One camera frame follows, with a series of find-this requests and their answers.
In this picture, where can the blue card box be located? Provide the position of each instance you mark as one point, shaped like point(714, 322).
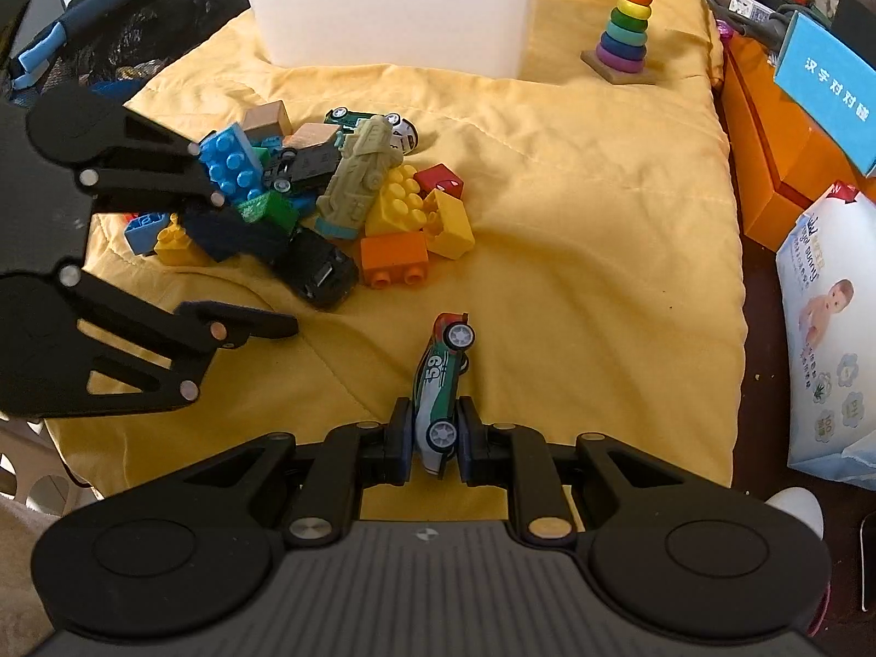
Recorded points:
point(833, 85)

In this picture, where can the wooden cube block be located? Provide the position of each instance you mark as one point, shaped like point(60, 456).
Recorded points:
point(268, 120)
point(311, 135)

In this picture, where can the small yellow duplo piece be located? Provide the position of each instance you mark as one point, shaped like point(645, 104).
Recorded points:
point(176, 249)

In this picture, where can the black gold number 13 car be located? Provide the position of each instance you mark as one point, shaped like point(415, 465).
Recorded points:
point(293, 171)

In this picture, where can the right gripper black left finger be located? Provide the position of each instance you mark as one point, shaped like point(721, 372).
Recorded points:
point(332, 475)

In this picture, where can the orange cardboard box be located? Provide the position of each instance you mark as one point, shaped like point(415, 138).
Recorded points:
point(783, 161)

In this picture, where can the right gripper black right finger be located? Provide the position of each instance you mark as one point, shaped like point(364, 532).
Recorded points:
point(518, 460)

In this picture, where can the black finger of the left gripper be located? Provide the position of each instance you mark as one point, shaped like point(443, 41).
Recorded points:
point(127, 163)
point(130, 357)

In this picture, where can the green duplo brick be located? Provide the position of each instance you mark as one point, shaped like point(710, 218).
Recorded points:
point(269, 210)

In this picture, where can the orange duplo brick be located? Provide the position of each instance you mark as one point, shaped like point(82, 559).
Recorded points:
point(394, 258)

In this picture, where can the rainbow ring stacking toy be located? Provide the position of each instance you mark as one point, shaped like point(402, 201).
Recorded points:
point(619, 55)

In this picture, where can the dark blue bag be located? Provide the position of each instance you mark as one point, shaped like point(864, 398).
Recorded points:
point(111, 46)

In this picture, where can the black toy car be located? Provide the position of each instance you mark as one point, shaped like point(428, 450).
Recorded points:
point(314, 269)

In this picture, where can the small blue duplo brick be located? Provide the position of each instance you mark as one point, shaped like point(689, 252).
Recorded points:
point(142, 231)

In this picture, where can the red cube block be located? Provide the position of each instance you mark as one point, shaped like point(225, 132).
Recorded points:
point(439, 177)

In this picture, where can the light blue duplo brick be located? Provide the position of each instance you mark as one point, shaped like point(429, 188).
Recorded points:
point(232, 164)

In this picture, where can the baby wipes pack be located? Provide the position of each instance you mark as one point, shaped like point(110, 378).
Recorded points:
point(826, 272)

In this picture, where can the green white number 59 car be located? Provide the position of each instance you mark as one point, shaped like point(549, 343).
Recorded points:
point(435, 390)

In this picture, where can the white plastic storage bin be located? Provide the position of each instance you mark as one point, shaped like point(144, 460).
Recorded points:
point(485, 37)

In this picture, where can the yellow duplo brick large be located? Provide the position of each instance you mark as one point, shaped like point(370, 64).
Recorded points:
point(398, 207)

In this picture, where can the yellow quilted blanket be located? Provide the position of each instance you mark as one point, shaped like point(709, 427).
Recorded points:
point(605, 283)

